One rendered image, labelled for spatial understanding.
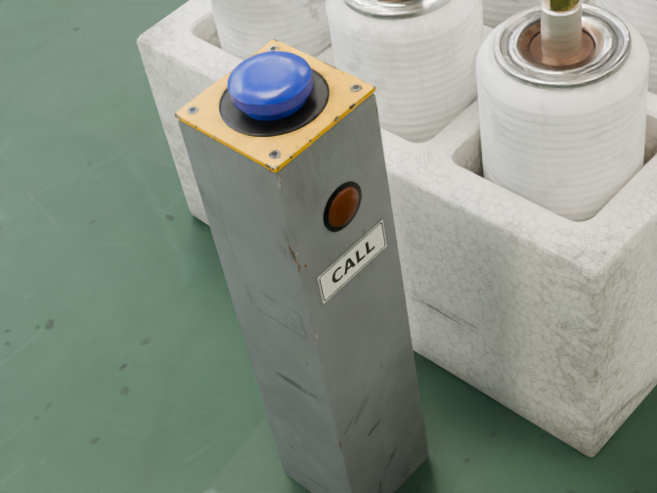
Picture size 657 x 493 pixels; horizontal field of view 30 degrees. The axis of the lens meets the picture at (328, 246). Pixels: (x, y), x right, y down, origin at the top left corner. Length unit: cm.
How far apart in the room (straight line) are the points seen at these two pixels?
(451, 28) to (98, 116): 47
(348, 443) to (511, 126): 21
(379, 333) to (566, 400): 15
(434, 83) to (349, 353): 18
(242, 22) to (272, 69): 25
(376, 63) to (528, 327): 18
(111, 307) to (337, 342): 33
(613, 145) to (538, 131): 5
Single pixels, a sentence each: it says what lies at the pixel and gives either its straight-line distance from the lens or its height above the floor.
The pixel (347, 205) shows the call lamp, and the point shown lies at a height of 26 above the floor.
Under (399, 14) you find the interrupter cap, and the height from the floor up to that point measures 25.
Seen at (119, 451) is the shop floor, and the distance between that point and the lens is 87.
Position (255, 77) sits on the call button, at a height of 33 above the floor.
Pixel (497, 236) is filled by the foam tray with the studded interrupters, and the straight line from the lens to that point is 71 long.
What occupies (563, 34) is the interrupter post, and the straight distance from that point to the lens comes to 69.
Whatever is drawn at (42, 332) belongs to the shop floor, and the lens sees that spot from 96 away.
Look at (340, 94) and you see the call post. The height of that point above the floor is 31.
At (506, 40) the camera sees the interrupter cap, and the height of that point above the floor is 25.
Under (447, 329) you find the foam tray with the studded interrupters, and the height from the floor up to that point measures 5.
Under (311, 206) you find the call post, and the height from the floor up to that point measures 28.
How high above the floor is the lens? 68
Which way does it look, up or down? 46 degrees down
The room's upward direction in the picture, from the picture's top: 12 degrees counter-clockwise
